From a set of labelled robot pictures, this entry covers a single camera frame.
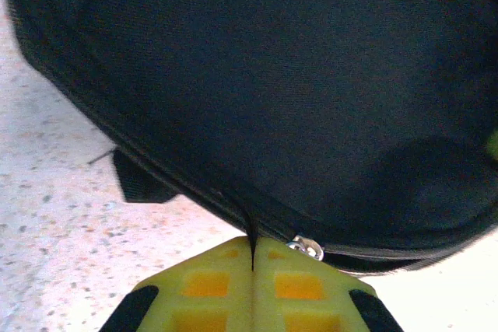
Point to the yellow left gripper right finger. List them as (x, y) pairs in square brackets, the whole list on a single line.
[(299, 289)]

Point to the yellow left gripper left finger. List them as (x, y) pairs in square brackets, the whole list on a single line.
[(210, 285)]

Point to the black backpack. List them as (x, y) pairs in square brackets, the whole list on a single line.
[(272, 87)]

